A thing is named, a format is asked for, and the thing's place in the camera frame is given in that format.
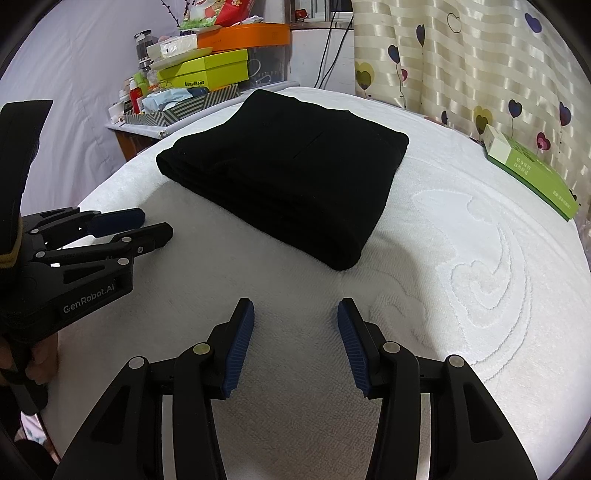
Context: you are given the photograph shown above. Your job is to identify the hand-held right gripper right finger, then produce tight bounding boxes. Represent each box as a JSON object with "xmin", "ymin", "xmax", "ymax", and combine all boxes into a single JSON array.
[{"xmin": 337, "ymin": 298, "xmax": 539, "ymax": 480}]

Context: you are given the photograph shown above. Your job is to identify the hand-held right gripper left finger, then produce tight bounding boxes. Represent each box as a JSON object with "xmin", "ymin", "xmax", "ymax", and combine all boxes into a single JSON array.
[{"xmin": 53, "ymin": 298, "xmax": 256, "ymax": 480}]

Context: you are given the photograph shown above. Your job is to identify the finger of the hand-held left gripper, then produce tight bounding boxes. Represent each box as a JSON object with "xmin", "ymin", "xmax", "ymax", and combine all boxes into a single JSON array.
[
  {"xmin": 34, "ymin": 222, "xmax": 174, "ymax": 275},
  {"xmin": 23, "ymin": 207, "xmax": 147, "ymax": 250}
]

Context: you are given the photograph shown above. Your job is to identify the black pants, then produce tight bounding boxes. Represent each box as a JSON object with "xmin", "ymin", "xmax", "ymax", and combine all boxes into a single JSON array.
[{"xmin": 156, "ymin": 89, "xmax": 411, "ymax": 271}]

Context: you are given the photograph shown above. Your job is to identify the person's left hand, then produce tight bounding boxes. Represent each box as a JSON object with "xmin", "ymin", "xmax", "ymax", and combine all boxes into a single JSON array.
[{"xmin": 0, "ymin": 332, "xmax": 60, "ymax": 387}]

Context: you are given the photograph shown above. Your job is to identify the wooden nightstand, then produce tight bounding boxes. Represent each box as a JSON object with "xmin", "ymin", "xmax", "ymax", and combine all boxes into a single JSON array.
[{"xmin": 105, "ymin": 117, "xmax": 167, "ymax": 162}]

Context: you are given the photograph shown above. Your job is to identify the white embossed towel blanket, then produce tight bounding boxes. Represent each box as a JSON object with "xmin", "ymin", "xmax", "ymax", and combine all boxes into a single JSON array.
[{"xmin": 39, "ymin": 87, "xmax": 591, "ymax": 480}]

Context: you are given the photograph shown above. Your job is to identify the light blue tissue pack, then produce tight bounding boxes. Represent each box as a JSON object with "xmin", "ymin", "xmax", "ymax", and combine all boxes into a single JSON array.
[{"xmin": 141, "ymin": 88, "xmax": 192, "ymax": 112}]

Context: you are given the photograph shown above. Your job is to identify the striped grey box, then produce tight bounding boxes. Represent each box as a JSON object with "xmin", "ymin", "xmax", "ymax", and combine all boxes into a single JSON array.
[{"xmin": 124, "ymin": 83, "xmax": 241, "ymax": 126}]

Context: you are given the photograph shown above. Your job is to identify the glass jar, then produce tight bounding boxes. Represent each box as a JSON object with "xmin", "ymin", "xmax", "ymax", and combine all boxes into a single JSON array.
[{"xmin": 134, "ymin": 30, "xmax": 155, "ymax": 70}]

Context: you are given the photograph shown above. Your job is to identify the yellow-green shoe box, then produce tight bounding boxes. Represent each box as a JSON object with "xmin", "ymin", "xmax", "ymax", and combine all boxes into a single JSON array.
[{"xmin": 157, "ymin": 48, "xmax": 250, "ymax": 92}]

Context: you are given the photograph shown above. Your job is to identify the white tissue pack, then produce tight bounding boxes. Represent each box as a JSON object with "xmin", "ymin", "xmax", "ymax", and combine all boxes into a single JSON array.
[{"xmin": 147, "ymin": 34, "xmax": 198, "ymax": 58}]

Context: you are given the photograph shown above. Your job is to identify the clear plastic storage box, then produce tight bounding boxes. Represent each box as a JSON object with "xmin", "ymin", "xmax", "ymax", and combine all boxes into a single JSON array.
[{"xmin": 245, "ymin": 46, "xmax": 293, "ymax": 90}]

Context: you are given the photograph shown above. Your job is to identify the orange box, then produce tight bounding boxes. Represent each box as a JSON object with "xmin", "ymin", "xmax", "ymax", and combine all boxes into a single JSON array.
[{"xmin": 196, "ymin": 22, "xmax": 291, "ymax": 51}]

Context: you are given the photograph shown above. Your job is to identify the red snack packet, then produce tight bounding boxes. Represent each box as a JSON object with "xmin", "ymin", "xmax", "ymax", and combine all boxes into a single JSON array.
[{"xmin": 210, "ymin": 0, "xmax": 259, "ymax": 28}]

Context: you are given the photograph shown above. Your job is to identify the flat green and white box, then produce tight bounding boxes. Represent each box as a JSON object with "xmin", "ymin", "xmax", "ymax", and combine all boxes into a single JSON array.
[{"xmin": 482, "ymin": 124, "xmax": 581, "ymax": 222}]

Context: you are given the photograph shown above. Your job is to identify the heart print cream curtain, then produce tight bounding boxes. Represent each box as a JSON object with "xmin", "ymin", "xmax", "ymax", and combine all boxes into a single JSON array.
[{"xmin": 352, "ymin": 0, "xmax": 591, "ymax": 217}]

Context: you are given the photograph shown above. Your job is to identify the black cable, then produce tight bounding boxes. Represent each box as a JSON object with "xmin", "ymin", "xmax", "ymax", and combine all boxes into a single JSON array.
[{"xmin": 315, "ymin": 13, "xmax": 339, "ymax": 88}]

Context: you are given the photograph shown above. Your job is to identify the window frame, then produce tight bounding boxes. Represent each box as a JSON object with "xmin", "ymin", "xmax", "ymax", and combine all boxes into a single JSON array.
[{"xmin": 290, "ymin": 0, "xmax": 355, "ymax": 32}]

